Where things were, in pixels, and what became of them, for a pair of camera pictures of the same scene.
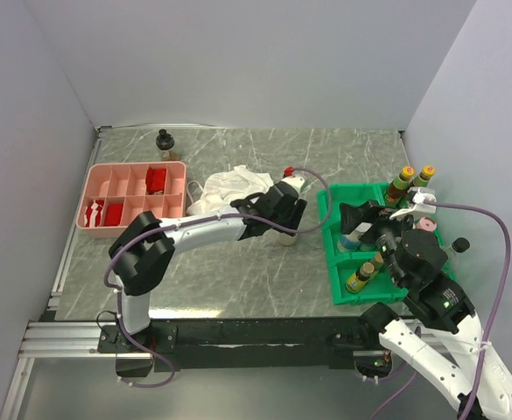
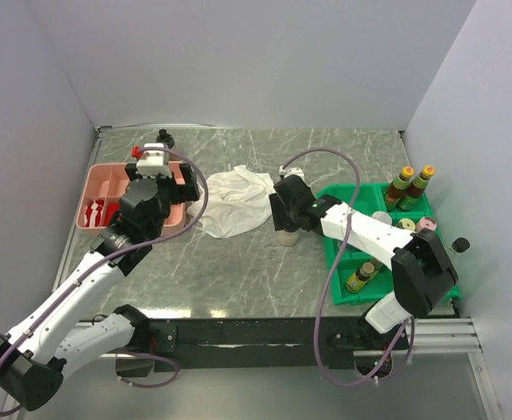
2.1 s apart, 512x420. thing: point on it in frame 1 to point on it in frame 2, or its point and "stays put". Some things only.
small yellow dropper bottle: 356,282 stays put
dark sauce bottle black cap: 460,244 stays put
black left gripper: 296,212 to 182,192
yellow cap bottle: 398,189 stays put
